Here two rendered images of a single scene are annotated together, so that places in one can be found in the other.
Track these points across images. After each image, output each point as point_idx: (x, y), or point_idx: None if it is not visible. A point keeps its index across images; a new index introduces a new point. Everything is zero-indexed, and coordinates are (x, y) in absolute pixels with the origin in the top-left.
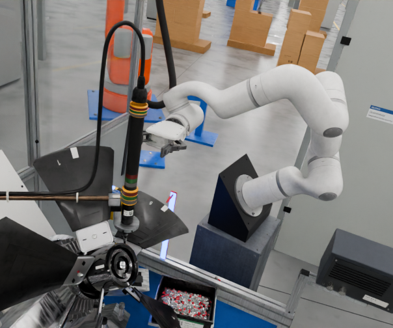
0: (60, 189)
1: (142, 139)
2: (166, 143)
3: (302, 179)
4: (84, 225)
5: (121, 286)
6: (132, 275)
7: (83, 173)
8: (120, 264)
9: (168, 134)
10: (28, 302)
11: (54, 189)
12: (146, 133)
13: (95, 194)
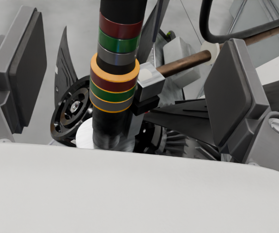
0: (264, 86)
1: (229, 117)
2: (16, 65)
3: None
4: (173, 104)
5: (63, 95)
6: (57, 124)
7: (270, 101)
8: (77, 101)
9: (42, 186)
10: (166, 95)
11: (271, 83)
12: (261, 154)
13: (200, 109)
